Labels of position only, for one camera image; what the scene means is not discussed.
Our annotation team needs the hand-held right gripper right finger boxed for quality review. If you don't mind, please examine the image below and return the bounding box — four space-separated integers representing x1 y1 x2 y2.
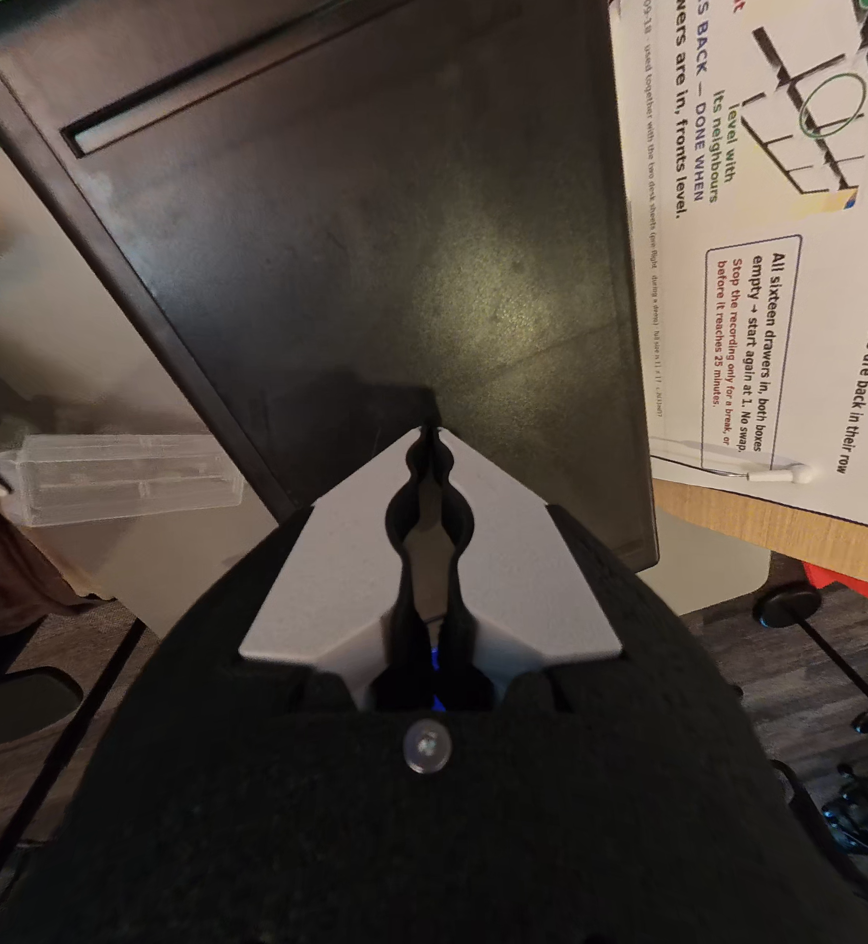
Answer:
430 428 624 710

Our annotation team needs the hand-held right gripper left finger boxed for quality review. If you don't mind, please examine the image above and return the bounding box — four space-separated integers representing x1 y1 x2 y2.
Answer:
237 428 433 710

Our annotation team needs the clear plastic drawer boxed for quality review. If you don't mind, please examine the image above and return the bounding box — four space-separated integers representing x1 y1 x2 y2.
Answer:
0 434 245 529

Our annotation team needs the black drawer cabinet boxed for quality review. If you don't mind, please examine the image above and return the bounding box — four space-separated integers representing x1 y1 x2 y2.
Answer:
0 0 661 629

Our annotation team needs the person's brown clothing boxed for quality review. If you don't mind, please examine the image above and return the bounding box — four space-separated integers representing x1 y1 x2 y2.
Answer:
0 493 108 615

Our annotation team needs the black chair foot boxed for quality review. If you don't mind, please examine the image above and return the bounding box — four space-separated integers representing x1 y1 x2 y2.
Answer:
0 666 86 755

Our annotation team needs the round wooden table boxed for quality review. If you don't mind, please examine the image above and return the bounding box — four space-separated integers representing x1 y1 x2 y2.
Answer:
651 479 868 595

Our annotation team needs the black caster wheel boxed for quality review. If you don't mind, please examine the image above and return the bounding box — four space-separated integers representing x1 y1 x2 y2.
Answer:
754 584 824 630

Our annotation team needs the orange safety vest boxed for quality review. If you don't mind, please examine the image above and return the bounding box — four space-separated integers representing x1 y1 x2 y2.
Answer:
803 559 868 618

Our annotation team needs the printed instruction sheet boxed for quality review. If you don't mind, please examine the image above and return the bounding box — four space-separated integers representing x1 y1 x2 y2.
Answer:
609 0 868 536

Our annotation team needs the black metal frame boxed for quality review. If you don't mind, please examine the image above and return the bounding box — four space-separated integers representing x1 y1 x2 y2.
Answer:
0 619 149 897

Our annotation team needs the white-tipped wire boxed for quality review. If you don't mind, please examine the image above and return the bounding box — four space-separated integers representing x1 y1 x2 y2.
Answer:
651 435 816 485

